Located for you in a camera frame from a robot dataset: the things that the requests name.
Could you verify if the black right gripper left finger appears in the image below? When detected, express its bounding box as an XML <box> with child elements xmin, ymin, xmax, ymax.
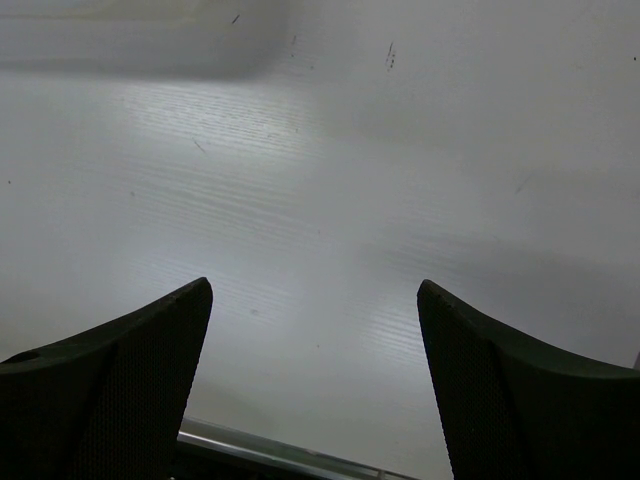
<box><xmin>1</xmin><ymin>278</ymin><xmax>212</xmax><ymax>479</ymax></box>

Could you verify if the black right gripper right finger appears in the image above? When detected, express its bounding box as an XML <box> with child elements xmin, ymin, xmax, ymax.
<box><xmin>417</xmin><ymin>280</ymin><xmax>639</xmax><ymax>479</ymax></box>

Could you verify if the translucent white plastic bin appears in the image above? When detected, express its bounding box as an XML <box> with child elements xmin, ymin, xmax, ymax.
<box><xmin>1</xmin><ymin>1</ymin><xmax>294</xmax><ymax>80</ymax></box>

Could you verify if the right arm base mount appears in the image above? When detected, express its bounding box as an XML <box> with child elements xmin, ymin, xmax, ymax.
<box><xmin>177</xmin><ymin>417</ymin><xmax>410</xmax><ymax>479</ymax></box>

